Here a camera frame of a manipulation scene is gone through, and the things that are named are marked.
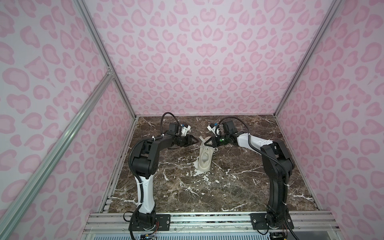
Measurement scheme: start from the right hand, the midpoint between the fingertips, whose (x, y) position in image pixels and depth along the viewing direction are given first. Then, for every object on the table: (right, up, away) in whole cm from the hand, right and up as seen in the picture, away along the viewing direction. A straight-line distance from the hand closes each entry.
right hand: (207, 142), depth 91 cm
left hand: (-6, +1, +6) cm, 8 cm away
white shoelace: (-2, +1, +1) cm, 3 cm away
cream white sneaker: (-1, -9, -1) cm, 9 cm away
